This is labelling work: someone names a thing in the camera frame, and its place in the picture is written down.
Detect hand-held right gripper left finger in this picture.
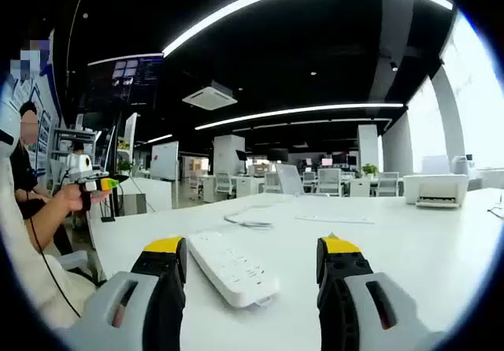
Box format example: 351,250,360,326
65,235,189,351

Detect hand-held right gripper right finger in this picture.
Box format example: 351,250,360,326
316,235,448,351

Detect white power strip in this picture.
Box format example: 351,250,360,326
187,231,281,309

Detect white power strip cable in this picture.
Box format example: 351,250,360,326
223,208,275,230

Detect person's left hand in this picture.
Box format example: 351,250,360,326
54,185,109,212

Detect metal storage shelf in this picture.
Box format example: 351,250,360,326
53,127,98,159

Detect white reception counter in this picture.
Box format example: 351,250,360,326
116,175,174,214

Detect white whiteboard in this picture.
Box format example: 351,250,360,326
150,141,180,182

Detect white table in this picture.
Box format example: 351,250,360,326
87,187,504,351

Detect white table cover plate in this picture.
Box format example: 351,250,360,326
295,212,375,225

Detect white worn chest device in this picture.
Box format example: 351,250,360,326
0,91,20,159

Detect large dark display screen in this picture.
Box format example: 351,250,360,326
84,53,165,112

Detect row of white office chairs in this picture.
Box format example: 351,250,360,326
188,168,402,201

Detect person's cream shirt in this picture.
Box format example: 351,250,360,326
0,157,98,328

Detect ceiling air conditioner unit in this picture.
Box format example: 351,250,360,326
181,81,239,111

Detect white printer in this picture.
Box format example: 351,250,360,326
403,173,470,209

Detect blue framed wall poster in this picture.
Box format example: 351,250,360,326
13,75,60,175

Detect thin black body cable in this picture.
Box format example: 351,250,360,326
26,193,83,319

